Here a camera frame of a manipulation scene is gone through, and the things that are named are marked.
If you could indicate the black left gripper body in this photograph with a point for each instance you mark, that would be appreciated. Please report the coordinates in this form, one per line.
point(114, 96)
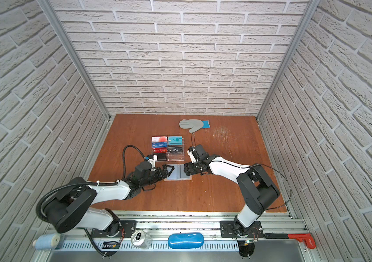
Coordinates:
point(157, 175)

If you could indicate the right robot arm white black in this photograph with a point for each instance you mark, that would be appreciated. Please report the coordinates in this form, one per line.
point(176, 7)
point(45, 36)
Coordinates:
point(257, 188)

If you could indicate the clear acrylic card display stand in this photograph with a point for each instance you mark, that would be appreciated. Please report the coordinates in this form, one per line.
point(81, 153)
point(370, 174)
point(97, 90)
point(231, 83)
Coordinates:
point(174, 157)

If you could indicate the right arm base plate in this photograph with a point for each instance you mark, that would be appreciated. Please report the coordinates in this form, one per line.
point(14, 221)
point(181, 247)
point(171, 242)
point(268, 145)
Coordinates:
point(233, 229)

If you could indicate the small black label box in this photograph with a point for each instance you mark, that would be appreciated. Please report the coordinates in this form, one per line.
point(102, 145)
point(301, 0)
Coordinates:
point(111, 245)

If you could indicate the white red april card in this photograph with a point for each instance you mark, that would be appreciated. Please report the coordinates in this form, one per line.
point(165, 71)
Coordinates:
point(159, 139)

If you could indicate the beige leather card holder wallet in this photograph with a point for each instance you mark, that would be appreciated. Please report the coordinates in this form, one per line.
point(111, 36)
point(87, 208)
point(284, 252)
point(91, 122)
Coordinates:
point(178, 174)

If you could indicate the teal VIP card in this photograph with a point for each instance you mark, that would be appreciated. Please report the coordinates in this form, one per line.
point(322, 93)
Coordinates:
point(175, 140)

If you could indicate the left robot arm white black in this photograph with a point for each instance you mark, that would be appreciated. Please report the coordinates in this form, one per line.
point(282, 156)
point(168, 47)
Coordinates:
point(70, 206)

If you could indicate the red black handled tool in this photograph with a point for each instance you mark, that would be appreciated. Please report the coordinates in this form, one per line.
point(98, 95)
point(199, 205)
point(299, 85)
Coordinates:
point(305, 238)

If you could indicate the dark black card lower left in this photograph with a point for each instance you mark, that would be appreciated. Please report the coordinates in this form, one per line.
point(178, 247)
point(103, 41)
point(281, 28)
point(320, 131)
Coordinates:
point(161, 156)

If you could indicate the black VIP card in stand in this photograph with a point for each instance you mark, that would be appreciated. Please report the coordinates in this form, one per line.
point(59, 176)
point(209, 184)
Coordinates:
point(175, 150)

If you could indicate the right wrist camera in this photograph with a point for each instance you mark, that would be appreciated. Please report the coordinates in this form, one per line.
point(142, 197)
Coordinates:
point(197, 153)

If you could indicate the red gold VIP card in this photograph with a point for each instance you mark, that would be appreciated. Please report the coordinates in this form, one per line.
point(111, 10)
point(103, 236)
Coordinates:
point(160, 150)

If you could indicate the blue VIP card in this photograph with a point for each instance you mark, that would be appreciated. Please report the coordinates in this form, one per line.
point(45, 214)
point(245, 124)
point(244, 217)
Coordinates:
point(159, 145)

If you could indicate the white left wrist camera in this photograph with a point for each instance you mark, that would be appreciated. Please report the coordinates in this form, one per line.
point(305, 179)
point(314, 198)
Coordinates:
point(152, 159)

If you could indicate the aluminium frame rail right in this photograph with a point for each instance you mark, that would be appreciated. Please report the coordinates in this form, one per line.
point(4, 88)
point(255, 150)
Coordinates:
point(300, 31)

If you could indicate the silver can top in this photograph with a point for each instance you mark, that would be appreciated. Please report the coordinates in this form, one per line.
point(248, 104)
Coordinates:
point(141, 239)

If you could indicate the blue oval case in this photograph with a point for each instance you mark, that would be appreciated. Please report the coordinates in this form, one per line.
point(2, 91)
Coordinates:
point(182, 241)

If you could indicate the grey blue work glove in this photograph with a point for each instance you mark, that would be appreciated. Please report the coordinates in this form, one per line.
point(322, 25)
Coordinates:
point(193, 125)

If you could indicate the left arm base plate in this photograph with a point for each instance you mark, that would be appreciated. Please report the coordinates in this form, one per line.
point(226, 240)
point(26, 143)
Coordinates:
point(116, 230)

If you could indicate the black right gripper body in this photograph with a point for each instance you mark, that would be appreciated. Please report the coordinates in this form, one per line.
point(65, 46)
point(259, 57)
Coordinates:
point(193, 168)

